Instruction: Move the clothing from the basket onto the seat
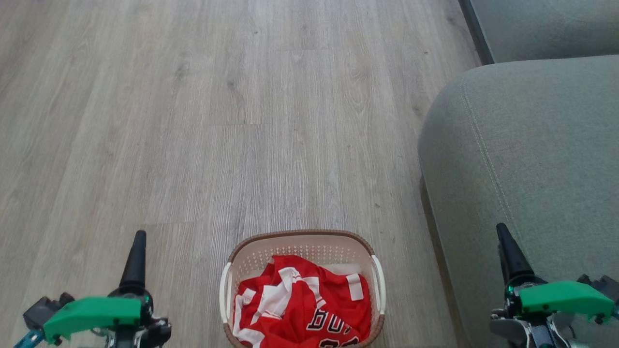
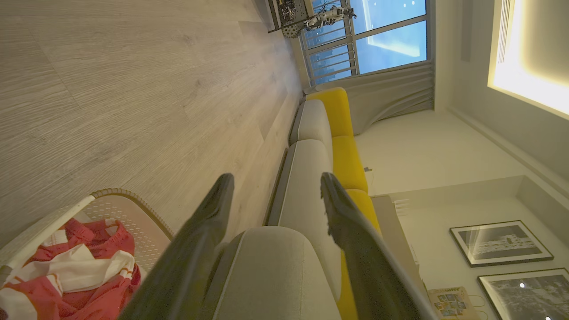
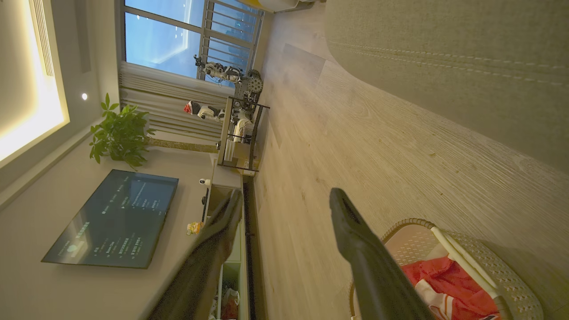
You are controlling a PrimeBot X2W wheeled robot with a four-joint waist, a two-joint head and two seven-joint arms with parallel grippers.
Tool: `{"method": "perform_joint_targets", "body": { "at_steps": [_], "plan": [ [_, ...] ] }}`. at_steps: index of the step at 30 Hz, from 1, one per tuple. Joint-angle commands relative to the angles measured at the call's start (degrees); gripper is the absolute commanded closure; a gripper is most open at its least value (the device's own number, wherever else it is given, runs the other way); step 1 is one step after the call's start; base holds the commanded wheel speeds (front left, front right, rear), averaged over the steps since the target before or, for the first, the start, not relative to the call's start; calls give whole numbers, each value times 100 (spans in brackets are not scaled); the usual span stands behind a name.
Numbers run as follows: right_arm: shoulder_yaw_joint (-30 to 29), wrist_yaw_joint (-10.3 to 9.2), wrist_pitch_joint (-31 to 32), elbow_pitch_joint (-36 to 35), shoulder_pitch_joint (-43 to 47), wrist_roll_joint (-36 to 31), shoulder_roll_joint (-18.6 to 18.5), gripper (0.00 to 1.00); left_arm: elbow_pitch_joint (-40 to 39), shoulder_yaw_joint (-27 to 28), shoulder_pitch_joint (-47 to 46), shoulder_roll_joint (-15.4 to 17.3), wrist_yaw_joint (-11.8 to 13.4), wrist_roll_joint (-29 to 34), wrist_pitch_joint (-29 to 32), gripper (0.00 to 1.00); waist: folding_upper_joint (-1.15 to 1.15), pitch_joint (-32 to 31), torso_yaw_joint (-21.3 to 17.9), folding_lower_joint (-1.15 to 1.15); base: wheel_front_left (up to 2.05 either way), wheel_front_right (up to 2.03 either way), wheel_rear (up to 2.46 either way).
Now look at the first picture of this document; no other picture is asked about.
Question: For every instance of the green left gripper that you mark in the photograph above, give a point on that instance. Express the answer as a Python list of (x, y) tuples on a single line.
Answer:
[(92, 314)]

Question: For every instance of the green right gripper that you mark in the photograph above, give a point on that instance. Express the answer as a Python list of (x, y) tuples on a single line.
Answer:
[(563, 297)]

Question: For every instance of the red jersey with number print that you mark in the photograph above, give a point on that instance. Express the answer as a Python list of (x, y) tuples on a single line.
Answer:
[(338, 309)]

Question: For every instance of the grey fabric sofa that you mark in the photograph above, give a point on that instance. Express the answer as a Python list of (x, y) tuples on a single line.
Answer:
[(532, 159)]

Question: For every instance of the flat grey-green sofa section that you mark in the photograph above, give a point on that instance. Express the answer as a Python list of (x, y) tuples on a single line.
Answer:
[(546, 26)]

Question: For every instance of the beige laundry basket brown rim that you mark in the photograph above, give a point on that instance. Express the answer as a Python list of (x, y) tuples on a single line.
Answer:
[(251, 253)]

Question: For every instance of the white cloth basket liner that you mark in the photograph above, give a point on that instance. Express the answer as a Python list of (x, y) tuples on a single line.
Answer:
[(344, 268)]

